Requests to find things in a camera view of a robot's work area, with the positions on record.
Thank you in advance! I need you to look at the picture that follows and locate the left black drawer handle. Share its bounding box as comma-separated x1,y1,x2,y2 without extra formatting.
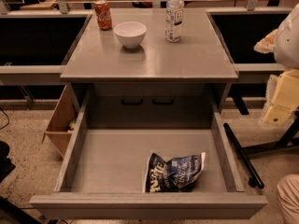
121,96,143,105

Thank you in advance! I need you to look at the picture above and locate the wooden box on floor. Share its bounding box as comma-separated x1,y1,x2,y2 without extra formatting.
44,87,78,157

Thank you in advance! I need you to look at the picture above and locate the clear plastic water bottle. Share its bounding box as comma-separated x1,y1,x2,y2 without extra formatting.
165,0,184,42

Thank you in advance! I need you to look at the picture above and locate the white ceramic bowl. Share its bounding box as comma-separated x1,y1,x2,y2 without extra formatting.
113,21,147,49

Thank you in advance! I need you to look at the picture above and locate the open grey top drawer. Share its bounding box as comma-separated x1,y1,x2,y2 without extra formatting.
30,92,267,219

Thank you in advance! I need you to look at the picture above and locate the grey cabinet counter unit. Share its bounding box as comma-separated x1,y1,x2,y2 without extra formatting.
61,8,237,129

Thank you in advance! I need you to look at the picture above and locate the black drawer handle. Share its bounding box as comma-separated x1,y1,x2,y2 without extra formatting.
121,96,143,105
151,96,175,105

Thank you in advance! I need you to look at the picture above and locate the orange soda can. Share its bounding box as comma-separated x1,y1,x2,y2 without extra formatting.
94,0,112,30

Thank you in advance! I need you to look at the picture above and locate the right black drawer handle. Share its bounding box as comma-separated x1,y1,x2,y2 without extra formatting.
151,96,175,105

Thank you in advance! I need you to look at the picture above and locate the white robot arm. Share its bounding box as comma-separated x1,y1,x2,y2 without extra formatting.
253,5,299,125

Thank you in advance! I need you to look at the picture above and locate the blue chip bag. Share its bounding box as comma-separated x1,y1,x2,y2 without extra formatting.
143,152,206,193

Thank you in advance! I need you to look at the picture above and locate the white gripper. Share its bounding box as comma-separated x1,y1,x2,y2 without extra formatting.
253,29,299,126

